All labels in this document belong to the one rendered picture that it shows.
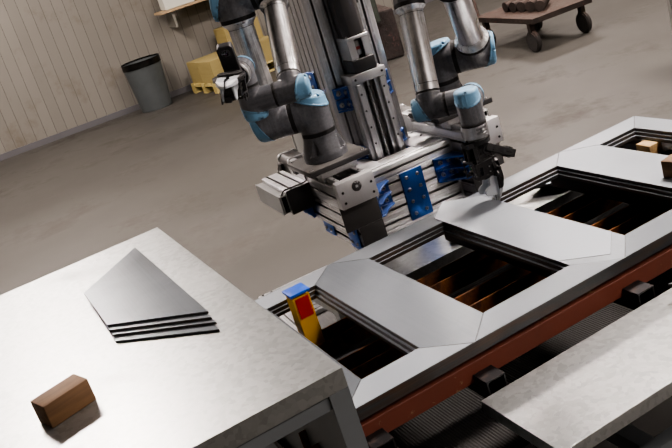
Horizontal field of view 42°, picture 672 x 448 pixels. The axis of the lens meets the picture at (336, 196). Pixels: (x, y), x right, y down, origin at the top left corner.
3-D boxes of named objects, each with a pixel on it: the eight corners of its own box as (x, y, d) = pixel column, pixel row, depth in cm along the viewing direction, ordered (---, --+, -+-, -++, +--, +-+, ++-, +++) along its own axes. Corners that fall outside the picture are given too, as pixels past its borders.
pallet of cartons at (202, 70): (271, 61, 1254) (256, 13, 1232) (295, 64, 1166) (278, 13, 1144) (190, 92, 1215) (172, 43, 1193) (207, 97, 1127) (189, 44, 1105)
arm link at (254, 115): (279, 115, 257) (267, 80, 254) (243, 126, 259) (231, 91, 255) (281, 109, 265) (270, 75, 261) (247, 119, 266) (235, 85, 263)
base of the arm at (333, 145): (298, 161, 297) (289, 134, 294) (337, 145, 302) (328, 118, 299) (314, 167, 284) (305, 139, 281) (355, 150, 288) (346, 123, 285)
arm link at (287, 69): (288, -23, 282) (316, 104, 262) (256, -13, 283) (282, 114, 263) (279, -45, 271) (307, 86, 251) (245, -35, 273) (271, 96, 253)
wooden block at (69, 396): (82, 393, 175) (73, 372, 174) (97, 399, 171) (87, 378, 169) (39, 422, 169) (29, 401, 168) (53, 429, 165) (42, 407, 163)
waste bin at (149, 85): (171, 99, 1207) (154, 52, 1186) (180, 102, 1159) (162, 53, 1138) (135, 112, 1191) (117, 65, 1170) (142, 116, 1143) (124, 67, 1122)
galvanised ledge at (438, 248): (649, 159, 310) (648, 151, 309) (340, 318, 264) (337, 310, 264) (609, 152, 328) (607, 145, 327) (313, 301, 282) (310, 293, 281)
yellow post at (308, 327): (329, 353, 239) (308, 292, 233) (313, 361, 238) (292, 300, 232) (321, 347, 244) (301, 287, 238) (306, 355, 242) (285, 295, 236)
